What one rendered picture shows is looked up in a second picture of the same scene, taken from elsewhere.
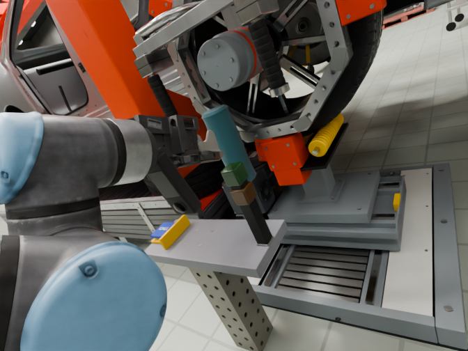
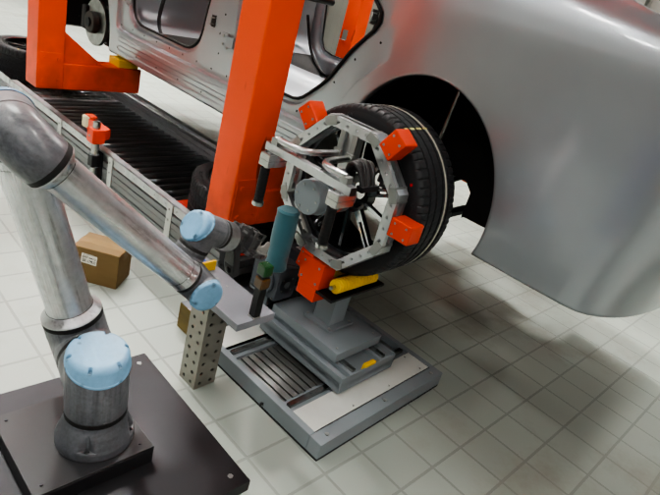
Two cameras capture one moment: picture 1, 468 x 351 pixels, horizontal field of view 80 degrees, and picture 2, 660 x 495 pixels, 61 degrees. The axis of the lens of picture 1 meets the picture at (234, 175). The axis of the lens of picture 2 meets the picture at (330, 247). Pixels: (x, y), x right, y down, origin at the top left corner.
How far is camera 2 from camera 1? 1.29 m
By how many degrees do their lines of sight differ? 5
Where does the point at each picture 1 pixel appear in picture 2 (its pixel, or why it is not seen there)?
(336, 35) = (381, 236)
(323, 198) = (323, 323)
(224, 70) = (308, 202)
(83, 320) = (205, 294)
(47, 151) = (210, 235)
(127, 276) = (217, 291)
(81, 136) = (220, 232)
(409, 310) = (305, 421)
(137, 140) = (235, 240)
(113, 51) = (254, 111)
